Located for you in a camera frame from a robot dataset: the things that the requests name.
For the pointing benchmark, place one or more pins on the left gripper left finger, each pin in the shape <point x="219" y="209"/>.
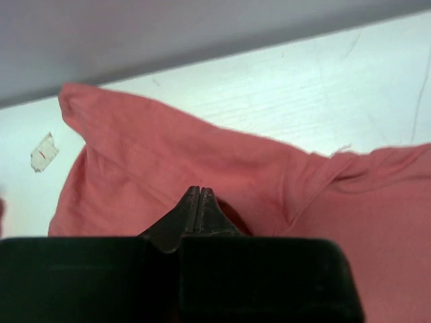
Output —
<point x="166" y="233"/>

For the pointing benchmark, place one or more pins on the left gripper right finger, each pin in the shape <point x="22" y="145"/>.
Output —
<point x="214" y="220"/>

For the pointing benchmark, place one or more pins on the salmon pink t shirt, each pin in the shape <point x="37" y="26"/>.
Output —
<point x="141" y="155"/>

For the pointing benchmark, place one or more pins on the small tape piece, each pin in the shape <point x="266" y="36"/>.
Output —
<point x="43" y="154"/>

